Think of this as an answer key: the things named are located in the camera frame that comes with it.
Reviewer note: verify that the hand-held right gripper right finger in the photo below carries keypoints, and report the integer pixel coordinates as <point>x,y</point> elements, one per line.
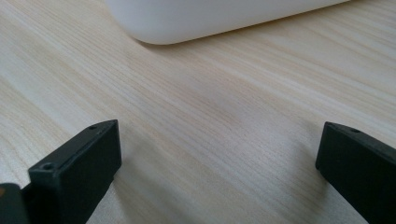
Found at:
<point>358,168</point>

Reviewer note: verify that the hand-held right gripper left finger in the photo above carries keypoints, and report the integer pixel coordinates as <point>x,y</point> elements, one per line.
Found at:
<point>77,174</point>

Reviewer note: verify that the white plastic container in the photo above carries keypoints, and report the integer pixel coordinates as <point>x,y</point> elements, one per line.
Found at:
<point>199,18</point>

